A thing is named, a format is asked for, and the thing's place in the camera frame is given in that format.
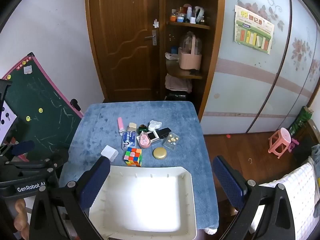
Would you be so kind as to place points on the colourful puzzle cube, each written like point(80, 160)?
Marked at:
point(133, 156)

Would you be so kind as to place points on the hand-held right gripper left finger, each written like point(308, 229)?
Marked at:
point(95, 181)

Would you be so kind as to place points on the pink plastic stool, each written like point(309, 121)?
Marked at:
point(280, 142)

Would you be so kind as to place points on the blue printed packet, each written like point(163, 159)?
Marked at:
point(128, 140)

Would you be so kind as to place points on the white plastic tray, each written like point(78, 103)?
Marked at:
point(145, 200)

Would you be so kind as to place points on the small white square box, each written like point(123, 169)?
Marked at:
point(109, 152)

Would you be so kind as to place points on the person's left hand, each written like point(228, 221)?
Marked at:
point(21, 216)

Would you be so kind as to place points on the small green black item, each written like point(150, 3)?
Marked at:
point(143, 128)

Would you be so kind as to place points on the blue cup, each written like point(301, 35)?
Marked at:
point(174, 50)

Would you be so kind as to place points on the white heart-shaped box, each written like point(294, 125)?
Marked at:
point(155, 125)

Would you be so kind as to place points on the folded pink towels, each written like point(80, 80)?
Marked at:
point(177, 83)

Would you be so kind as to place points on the white box with black square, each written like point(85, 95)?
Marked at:
point(153, 136)

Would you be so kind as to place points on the gold round lid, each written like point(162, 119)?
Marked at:
point(160, 153)

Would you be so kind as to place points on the white door hook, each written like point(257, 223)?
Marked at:
point(156, 23)

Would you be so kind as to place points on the small pink toy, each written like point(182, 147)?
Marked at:
point(294, 143)

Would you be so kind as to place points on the clear box with gold pieces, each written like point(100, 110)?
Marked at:
point(171, 141)

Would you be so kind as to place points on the brown wooden shelf cabinet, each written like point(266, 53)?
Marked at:
point(212, 42)

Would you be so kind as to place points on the row of cosmetic bottles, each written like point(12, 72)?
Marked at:
point(187, 15)

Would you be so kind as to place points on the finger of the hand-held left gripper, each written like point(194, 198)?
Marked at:
point(23, 147)
point(60, 158)

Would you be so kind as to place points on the brown wooden door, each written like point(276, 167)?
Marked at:
point(120, 42)

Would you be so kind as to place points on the blue plush blanket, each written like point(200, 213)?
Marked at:
point(100, 125)

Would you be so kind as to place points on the pink round tape dispenser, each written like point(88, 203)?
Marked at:
point(144, 141)

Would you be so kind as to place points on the black case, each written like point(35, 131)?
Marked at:
point(165, 132)

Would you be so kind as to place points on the beige rectangular block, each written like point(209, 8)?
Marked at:
point(132, 126)

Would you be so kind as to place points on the pink tube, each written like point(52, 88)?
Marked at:
point(120, 124)

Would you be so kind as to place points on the checkered white cloth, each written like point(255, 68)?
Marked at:
point(300, 195)

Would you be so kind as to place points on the wall poster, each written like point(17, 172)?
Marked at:
point(253, 28)

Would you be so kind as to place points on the floral sliding wardrobe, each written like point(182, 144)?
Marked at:
point(250, 85)

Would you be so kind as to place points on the green chalkboard with pink frame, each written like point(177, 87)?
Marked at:
point(42, 120)

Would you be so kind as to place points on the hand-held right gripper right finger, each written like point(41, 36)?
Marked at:
point(227, 180)

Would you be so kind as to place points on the white dotted panel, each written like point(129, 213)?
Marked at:
point(6, 122)

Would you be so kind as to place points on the black easel knob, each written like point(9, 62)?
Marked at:
point(75, 103)

